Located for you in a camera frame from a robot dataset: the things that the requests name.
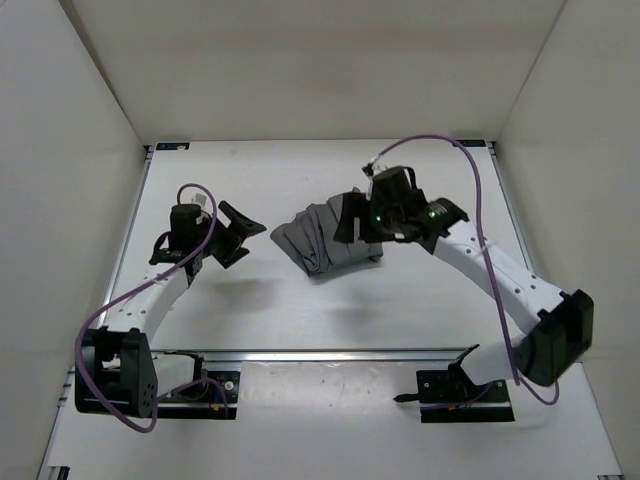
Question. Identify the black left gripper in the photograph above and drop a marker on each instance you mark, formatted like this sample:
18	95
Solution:
241	227

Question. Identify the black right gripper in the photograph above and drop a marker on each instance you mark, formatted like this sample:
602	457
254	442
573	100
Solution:
356	206

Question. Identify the grey pleated skirt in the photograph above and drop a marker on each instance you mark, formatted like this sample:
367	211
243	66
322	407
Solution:
308	241

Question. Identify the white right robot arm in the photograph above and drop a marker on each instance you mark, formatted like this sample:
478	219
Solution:
555	327

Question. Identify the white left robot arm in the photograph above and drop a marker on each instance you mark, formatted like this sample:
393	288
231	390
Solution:
116	369

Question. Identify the dark label sticker left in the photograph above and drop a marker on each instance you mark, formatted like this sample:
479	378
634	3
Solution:
172	146

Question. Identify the dark label sticker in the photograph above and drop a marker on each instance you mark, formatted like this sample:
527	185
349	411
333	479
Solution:
172	146
472	143

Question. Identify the dark label sticker right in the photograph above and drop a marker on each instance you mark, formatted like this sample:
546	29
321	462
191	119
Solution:
472	143

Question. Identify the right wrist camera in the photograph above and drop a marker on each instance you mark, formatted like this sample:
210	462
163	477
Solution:
389	185

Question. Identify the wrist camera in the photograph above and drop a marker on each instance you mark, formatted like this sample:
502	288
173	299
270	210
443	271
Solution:
189	226
389	185

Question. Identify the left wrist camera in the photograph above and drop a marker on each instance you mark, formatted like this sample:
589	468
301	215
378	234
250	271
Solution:
189	226

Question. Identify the aluminium table edge rail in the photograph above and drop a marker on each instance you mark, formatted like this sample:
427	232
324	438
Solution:
320	356

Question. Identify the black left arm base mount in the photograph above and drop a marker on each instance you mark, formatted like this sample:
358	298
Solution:
194	386

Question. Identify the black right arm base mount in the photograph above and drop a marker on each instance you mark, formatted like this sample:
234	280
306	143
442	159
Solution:
449	396

